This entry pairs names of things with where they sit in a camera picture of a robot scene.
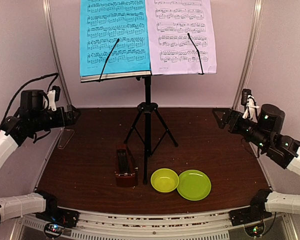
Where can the lime green plate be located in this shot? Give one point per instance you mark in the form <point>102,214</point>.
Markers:
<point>194,185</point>

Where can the blue sheet music paper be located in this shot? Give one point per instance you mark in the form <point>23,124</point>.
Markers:
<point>113,37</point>

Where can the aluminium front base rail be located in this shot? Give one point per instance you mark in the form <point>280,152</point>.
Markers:
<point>211,225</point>

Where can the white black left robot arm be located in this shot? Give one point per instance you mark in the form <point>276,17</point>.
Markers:
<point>34,119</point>

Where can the lavender paper sheet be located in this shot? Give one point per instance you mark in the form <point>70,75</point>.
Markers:
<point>181,37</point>

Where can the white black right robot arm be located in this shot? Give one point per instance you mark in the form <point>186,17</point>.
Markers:
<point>284,150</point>

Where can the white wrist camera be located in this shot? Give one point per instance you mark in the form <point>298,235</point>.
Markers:
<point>53,96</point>
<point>249,103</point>

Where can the clear plastic metronome cover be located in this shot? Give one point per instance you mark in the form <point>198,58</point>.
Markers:
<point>65,137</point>

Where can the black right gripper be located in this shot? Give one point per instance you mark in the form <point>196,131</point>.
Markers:
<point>236,115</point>

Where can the brown wooden metronome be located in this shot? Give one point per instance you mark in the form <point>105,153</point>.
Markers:
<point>126,170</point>

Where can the lime green bowl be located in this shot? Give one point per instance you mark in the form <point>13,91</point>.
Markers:
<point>164,180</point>

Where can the black perforated music stand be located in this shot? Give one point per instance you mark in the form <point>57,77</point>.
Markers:
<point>144,108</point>

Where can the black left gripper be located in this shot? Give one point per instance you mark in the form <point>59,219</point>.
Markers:
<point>70,120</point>

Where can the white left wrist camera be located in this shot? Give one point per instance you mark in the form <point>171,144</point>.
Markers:
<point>53,96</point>

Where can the aluminium left corner post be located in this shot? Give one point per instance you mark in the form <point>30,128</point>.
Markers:
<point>57,61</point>

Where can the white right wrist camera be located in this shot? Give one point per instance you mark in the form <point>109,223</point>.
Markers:
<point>249,103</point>

